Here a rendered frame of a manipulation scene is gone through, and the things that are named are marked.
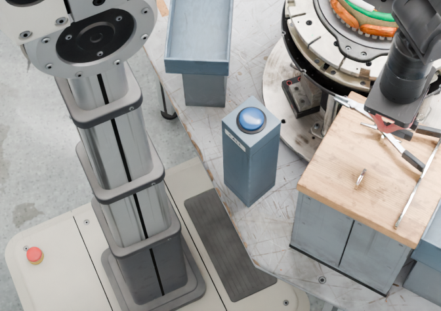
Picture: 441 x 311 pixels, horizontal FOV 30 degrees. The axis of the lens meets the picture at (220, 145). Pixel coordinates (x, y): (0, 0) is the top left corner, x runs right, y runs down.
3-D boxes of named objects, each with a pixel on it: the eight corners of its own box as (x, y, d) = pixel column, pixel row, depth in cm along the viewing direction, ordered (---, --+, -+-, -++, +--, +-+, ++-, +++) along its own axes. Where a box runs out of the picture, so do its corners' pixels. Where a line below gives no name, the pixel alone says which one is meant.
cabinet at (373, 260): (427, 213, 154) (461, 151, 130) (385, 297, 147) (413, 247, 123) (334, 166, 158) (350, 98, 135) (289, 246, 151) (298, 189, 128)
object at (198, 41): (185, 33, 173) (176, -58, 148) (236, 35, 173) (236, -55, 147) (174, 138, 162) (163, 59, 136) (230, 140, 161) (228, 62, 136)
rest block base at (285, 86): (304, 79, 165) (304, 73, 163) (319, 111, 162) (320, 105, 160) (280, 86, 164) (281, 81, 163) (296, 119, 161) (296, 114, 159)
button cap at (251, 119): (251, 105, 136) (252, 102, 135) (268, 121, 134) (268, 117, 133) (233, 119, 135) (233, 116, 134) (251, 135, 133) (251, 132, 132)
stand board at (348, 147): (463, 151, 130) (467, 144, 128) (414, 250, 123) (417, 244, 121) (349, 97, 135) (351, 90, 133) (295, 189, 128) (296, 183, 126)
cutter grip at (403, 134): (411, 138, 118) (414, 132, 116) (409, 142, 117) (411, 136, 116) (386, 126, 119) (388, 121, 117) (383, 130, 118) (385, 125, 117)
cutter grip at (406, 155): (424, 169, 125) (426, 165, 124) (421, 173, 125) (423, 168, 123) (403, 153, 126) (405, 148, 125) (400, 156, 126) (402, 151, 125)
